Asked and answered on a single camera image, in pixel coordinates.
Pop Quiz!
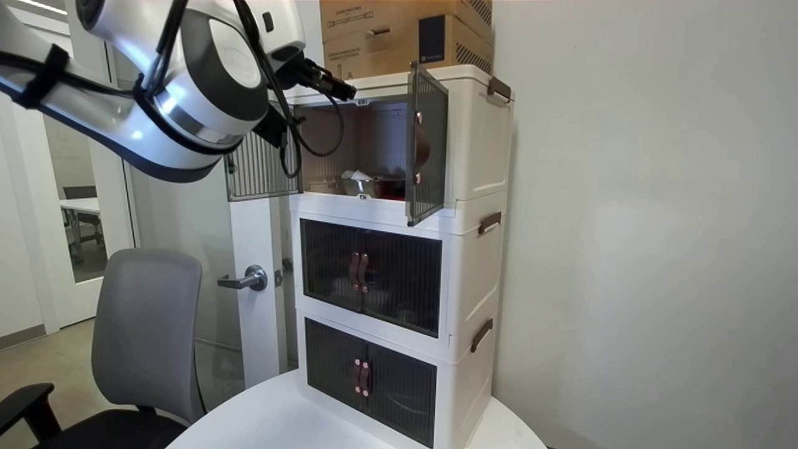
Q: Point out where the brown cabinet side handle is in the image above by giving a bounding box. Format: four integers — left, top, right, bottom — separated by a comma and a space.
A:
487, 75, 513, 104
467, 317, 495, 353
473, 208, 503, 238

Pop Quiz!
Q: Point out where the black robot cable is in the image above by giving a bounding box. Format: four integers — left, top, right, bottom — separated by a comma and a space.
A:
144, 0, 350, 182

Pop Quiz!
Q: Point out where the white cabinet panel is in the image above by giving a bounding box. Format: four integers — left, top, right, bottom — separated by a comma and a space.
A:
77, 115, 288, 408

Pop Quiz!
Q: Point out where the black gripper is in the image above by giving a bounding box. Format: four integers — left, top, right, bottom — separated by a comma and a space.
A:
272, 47, 362, 104

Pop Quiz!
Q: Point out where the white background table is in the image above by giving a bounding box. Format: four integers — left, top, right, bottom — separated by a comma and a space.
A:
58, 193, 105, 255

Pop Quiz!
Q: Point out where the cardboard box with black print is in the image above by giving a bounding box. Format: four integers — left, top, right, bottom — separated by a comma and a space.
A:
317, 0, 495, 81

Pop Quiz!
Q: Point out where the grey office chair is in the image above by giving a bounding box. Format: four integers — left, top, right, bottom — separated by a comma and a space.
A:
0, 246, 207, 449

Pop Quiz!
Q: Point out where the dark translucent ribbed cabinet door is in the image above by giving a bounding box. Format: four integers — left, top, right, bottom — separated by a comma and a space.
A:
357, 231, 444, 338
222, 129, 301, 203
357, 341, 439, 449
297, 217, 363, 321
403, 61, 452, 228
301, 317, 363, 419

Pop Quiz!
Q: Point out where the silver lever door handle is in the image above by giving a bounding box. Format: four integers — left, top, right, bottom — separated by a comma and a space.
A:
215, 261, 272, 294

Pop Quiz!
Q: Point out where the white three-tier plastic cabinet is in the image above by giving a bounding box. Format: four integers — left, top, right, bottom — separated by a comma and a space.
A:
288, 61, 518, 449

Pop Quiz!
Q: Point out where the small white object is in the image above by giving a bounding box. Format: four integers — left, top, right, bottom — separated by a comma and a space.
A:
338, 166, 379, 202

